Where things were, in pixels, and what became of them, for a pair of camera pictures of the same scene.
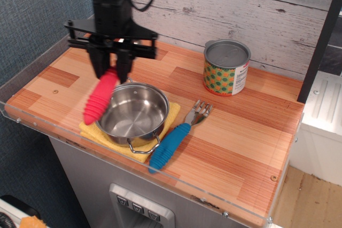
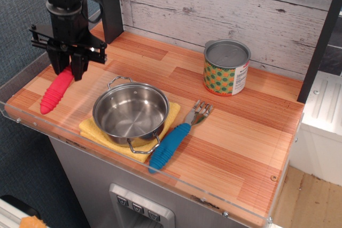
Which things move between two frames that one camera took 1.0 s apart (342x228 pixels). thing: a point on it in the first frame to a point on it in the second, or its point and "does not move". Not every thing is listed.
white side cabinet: x=317 y=147 does not move
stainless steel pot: x=135 y=113 does not move
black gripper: x=113 y=28 to x=70 y=33
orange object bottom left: x=32 y=222 does not move
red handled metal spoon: x=98 y=101 to x=55 y=91
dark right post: x=323 y=41 does not move
